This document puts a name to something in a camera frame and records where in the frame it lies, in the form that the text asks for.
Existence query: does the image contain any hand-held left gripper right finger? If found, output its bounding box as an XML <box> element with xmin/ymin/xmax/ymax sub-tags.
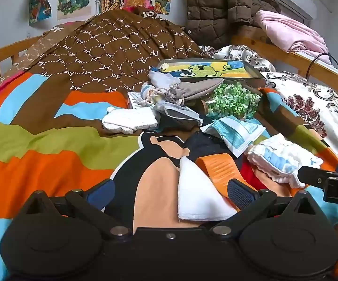
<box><xmin>210</xmin><ymin>178</ymin><xmax>316</xmax><ymax>237</ymax></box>

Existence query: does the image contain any striped towel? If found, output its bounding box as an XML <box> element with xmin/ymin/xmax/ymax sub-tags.
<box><xmin>141</xmin><ymin>82</ymin><xmax>169</xmax><ymax>106</ymax></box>

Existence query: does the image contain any crumpled colourful paper poster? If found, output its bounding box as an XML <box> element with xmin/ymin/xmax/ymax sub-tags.
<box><xmin>24</xmin><ymin>0</ymin><xmax>52</xmax><ymax>25</ymax></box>

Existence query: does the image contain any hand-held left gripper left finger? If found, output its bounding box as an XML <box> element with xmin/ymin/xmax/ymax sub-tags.
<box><xmin>25</xmin><ymin>178</ymin><xmax>131</xmax><ymax>239</ymax></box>

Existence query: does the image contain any colourful cartoon blanket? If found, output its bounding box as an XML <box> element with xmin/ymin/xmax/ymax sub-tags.
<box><xmin>0</xmin><ymin>61</ymin><xmax>338</xmax><ymax>281</ymax></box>

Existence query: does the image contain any metal tray with cartoon drawing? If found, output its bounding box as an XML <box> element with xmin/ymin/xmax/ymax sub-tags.
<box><xmin>150</xmin><ymin>59</ymin><xmax>267</xmax><ymax>88</ymax></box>

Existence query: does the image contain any grey drawstring pouch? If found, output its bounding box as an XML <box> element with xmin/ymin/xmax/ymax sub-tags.
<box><xmin>141</xmin><ymin>78</ymin><xmax>225</xmax><ymax>106</ymax></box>

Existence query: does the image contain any brown patterned quilt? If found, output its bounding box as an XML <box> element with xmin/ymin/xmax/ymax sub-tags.
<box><xmin>0</xmin><ymin>8</ymin><xmax>213</xmax><ymax>94</ymax></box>

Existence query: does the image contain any wooden bed frame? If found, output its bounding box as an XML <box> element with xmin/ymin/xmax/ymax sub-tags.
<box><xmin>0</xmin><ymin>25</ymin><xmax>338</xmax><ymax>112</ymax></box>

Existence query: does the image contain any white floral blanket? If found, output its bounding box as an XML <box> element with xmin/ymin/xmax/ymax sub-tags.
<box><xmin>200</xmin><ymin>44</ymin><xmax>338</xmax><ymax>166</ymax></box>

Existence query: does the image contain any brown puffer jacket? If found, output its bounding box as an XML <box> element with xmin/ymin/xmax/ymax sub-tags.
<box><xmin>185</xmin><ymin>0</ymin><xmax>282</xmax><ymax>49</ymax></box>

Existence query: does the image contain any white gauze cloth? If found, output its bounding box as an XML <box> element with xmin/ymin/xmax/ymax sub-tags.
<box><xmin>177</xmin><ymin>156</ymin><xmax>238</xmax><ymax>221</ymax></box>

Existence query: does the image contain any white paper box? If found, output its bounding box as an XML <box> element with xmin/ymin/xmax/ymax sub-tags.
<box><xmin>127</xmin><ymin>91</ymin><xmax>149</xmax><ymax>109</ymax></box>

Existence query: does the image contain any white knitted glove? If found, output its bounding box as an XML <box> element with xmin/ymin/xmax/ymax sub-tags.
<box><xmin>101</xmin><ymin>106</ymin><xmax>161</xmax><ymax>135</ymax></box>

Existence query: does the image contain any blue white mask packet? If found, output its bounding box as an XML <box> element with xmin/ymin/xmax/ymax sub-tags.
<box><xmin>200</xmin><ymin>115</ymin><xmax>267</xmax><ymax>158</ymax></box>

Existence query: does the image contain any black printed cloth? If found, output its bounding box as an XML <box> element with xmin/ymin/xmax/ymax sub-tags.
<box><xmin>184</xmin><ymin>129</ymin><xmax>244</xmax><ymax>167</ymax></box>

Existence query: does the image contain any jar of green paper stars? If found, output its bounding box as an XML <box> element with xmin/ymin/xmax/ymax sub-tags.
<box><xmin>200</xmin><ymin>82</ymin><xmax>262</xmax><ymax>120</ymax></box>

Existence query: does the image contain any white cloth with blue print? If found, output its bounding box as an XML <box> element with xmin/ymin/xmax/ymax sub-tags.
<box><xmin>245</xmin><ymin>133</ymin><xmax>324</xmax><ymax>188</ymax></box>

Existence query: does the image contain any black cable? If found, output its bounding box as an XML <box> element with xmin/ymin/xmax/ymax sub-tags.
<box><xmin>306</xmin><ymin>53</ymin><xmax>338</xmax><ymax>81</ymax></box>

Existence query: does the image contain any pink blanket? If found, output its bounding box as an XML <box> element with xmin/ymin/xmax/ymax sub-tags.
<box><xmin>256</xmin><ymin>10</ymin><xmax>332</xmax><ymax>65</ymax></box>

